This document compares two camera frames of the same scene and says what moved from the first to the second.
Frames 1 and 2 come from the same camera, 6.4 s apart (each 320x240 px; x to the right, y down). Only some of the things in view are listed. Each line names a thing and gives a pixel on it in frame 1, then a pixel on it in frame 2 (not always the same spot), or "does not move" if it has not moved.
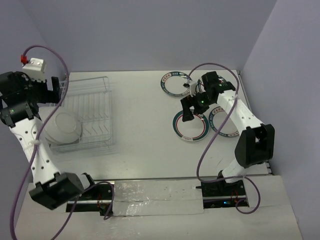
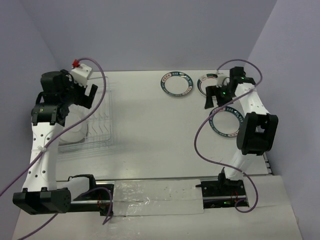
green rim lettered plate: (172, 83) does not move
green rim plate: (216, 118) does not move
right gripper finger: (187, 114) to (210, 91)
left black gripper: (48, 95) to (87, 101)
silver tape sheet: (152, 197) does not move
